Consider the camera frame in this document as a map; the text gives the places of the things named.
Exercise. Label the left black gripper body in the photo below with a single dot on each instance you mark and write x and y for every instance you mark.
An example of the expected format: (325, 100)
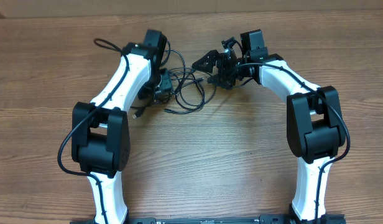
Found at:
(165, 83)

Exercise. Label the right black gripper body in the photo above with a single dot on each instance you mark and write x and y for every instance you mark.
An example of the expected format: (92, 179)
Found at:
(231, 68)

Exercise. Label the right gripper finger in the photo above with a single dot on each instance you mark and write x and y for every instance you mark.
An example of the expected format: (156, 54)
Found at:
(221, 82)
(207, 62)

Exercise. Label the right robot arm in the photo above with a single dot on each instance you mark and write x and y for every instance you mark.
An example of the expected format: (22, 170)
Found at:
(315, 127)

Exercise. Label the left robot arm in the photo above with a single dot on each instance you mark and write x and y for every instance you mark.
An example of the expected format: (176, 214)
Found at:
(100, 129)

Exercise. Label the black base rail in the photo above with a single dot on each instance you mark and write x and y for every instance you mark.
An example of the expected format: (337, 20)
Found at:
(262, 219)

